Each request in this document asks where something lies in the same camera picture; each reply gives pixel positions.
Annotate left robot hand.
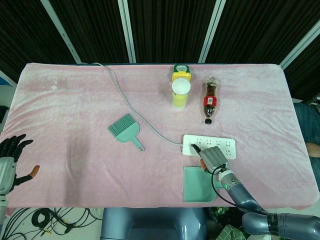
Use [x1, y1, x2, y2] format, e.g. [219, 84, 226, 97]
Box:
[0, 133, 41, 195]

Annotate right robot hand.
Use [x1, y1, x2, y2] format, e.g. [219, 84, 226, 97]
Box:
[190, 143, 231, 175]

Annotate white power strip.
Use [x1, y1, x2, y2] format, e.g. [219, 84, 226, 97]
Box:
[179, 134, 237, 159]

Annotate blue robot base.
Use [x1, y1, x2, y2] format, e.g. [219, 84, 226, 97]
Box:
[99, 207, 208, 240]

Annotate teal plastic dustpan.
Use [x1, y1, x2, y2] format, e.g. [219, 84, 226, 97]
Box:
[183, 165, 223, 203]

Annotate cola bottle with red label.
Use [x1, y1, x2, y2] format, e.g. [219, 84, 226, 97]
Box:
[201, 76, 221, 125]

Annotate yellow canister with white lid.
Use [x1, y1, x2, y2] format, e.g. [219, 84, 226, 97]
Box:
[171, 78, 191, 110]

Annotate pink table cloth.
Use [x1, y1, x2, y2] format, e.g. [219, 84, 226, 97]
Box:
[0, 62, 318, 211]

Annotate yellow box with green label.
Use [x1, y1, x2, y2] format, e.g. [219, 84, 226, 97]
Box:
[171, 64, 193, 82]

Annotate teal plastic brush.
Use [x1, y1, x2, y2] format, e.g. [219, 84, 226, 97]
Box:
[107, 113, 146, 153]

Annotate black floor cables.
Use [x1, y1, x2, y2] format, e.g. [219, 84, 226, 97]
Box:
[0, 206, 104, 240]

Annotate grey power strip cable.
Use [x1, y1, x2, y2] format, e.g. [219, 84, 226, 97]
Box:
[80, 62, 184, 146]

